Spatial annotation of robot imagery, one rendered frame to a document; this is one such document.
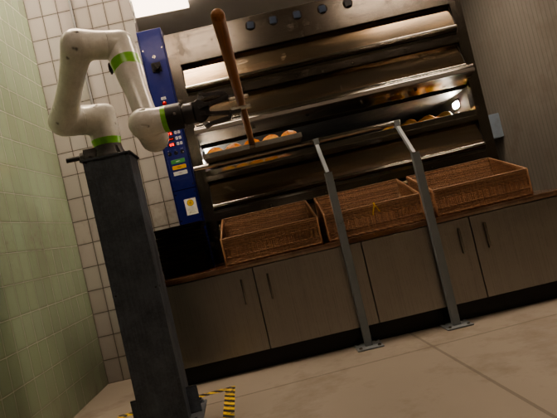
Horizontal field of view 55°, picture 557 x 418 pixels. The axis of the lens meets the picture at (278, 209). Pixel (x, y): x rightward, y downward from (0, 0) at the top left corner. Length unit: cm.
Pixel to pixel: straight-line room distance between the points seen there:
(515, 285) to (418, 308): 54
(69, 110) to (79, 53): 30
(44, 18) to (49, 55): 24
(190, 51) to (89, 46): 152
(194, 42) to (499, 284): 236
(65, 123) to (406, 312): 194
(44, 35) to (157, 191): 125
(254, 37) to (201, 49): 35
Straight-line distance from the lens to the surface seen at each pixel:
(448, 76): 358
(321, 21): 369
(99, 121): 249
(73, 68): 225
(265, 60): 359
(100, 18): 385
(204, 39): 366
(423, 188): 294
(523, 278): 320
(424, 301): 302
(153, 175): 353
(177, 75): 362
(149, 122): 191
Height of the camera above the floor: 74
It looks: 2 degrees up
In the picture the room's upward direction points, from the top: 13 degrees counter-clockwise
